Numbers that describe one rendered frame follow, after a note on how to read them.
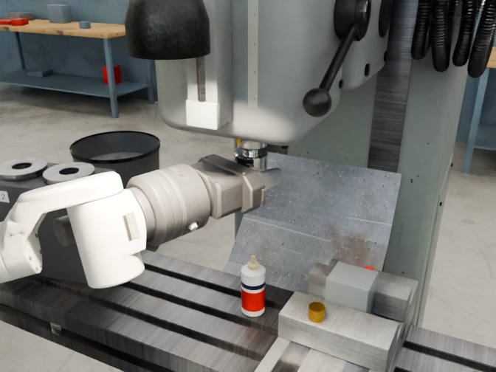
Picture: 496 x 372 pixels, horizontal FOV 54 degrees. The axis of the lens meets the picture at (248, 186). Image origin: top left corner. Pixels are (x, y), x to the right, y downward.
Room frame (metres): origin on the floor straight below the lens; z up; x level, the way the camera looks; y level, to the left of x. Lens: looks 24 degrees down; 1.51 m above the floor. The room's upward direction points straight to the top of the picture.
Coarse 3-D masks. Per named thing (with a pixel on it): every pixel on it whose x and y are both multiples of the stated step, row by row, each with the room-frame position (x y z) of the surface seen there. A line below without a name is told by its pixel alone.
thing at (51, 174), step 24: (0, 168) 0.84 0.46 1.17; (24, 168) 0.87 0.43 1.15; (48, 168) 0.84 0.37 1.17; (72, 168) 0.84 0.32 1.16; (96, 168) 0.87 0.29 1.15; (0, 192) 0.79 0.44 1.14; (24, 192) 0.78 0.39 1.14; (0, 216) 0.80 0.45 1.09; (48, 216) 0.77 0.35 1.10; (48, 240) 0.77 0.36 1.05; (48, 264) 0.77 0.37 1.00; (72, 264) 0.76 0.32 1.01
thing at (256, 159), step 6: (240, 150) 0.65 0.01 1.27; (264, 150) 0.65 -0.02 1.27; (240, 156) 0.63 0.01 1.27; (246, 156) 0.63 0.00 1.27; (252, 156) 0.63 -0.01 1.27; (258, 156) 0.63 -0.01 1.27; (264, 156) 0.63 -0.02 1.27; (240, 162) 0.63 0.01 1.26; (246, 162) 0.62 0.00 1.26; (252, 162) 0.62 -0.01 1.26; (258, 162) 0.63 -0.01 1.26
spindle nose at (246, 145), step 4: (236, 140) 0.63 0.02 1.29; (244, 140) 0.62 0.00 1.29; (236, 144) 0.63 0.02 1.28; (244, 144) 0.62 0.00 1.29; (248, 144) 0.62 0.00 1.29; (252, 144) 0.62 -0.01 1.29; (256, 144) 0.62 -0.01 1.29; (260, 144) 0.63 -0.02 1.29; (264, 144) 0.63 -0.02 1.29; (268, 144) 0.64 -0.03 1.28; (244, 148) 0.62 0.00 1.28; (248, 148) 0.62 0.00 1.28; (252, 148) 0.62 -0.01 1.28; (256, 148) 0.62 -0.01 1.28; (260, 148) 0.63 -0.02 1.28
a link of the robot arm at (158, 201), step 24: (120, 192) 0.50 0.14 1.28; (144, 192) 0.51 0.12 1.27; (168, 192) 0.52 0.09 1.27; (72, 216) 0.47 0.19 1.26; (96, 216) 0.46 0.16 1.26; (120, 216) 0.48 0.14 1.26; (144, 216) 0.50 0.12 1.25; (168, 216) 0.50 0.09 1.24; (72, 240) 0.50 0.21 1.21; (96, 240) 0.46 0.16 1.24; (120, 240) 0.47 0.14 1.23; (144, 240) 0.48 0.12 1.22; (168, 240) 0.51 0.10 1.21; (96, 264) 0.45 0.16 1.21; (120, 264) 0.45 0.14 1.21; (96, 288) 0.45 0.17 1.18
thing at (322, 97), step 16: (336, 0) 0.62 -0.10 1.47; (352, 0) 0.61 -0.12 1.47; (368, 0) 0.65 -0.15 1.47; (336, 16) 0.61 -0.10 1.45; (352, 16) 0.61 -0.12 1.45; (368, 16) 0.64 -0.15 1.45; (336, 32) 0.63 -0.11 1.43; (352, 32) 0.59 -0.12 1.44; (336, 64) 0.54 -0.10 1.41; (304, 96) 0.50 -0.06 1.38; (320, 96) 0.49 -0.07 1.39; (320, 112) 0.49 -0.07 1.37
